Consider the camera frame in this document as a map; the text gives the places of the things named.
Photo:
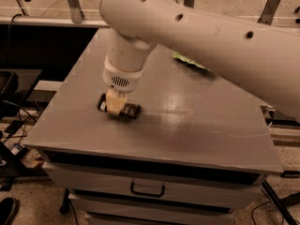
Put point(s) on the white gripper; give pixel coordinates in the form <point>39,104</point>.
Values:
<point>122,78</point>

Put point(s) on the black rxbar chocolate bar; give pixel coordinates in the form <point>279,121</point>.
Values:
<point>130,110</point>

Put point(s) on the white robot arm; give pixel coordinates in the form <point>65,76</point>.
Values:
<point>261,59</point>

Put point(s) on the grey drawer cabinet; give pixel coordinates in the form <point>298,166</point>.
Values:
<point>195,193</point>

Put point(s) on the green chip bag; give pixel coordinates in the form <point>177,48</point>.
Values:
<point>186,61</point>

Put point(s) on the black bin on left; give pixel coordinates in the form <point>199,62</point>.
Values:
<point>8,84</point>

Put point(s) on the black shoe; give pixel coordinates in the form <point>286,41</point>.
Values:
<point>8,210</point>

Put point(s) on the metal railing bracket left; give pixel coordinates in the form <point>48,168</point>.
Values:
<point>75,11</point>

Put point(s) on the black drawer handle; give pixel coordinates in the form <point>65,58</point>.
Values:
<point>145,190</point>

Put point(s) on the metal railing bracket right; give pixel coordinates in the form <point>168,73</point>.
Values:
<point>269,12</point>

